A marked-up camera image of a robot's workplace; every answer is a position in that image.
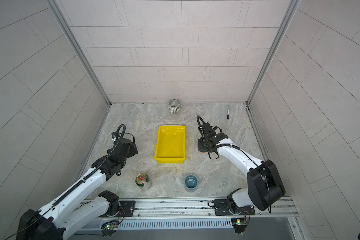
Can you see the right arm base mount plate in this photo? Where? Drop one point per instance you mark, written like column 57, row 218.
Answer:
column 224, row 207

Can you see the blue ceramic cup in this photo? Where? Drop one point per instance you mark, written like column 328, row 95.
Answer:
column 191, row 183

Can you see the yellow plastic bin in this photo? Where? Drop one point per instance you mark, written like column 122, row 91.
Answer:
column 170, row 148

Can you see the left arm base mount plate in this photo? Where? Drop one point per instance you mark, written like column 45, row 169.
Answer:
column 126, row 209

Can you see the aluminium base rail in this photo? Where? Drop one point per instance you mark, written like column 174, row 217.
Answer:
column 185, row 213

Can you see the white ribbed ceramic cup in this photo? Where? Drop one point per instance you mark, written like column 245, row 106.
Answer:
column 174, row 106

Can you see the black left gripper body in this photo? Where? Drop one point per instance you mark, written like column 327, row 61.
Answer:
column 131, row 152

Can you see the aluminium corner frame post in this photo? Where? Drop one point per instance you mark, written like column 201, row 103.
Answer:
column 278, row 39

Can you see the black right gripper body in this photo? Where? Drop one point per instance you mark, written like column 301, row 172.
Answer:
column 202, row 146

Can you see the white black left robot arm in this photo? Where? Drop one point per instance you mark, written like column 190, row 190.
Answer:
column 66, row 214

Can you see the green glass jar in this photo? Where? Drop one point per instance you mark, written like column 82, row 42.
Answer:
column 143, row 181

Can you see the left aluminium corner post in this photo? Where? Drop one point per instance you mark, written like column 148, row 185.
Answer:
column 75, row 45

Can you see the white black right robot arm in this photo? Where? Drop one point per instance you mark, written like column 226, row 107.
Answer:
column 265, row 186

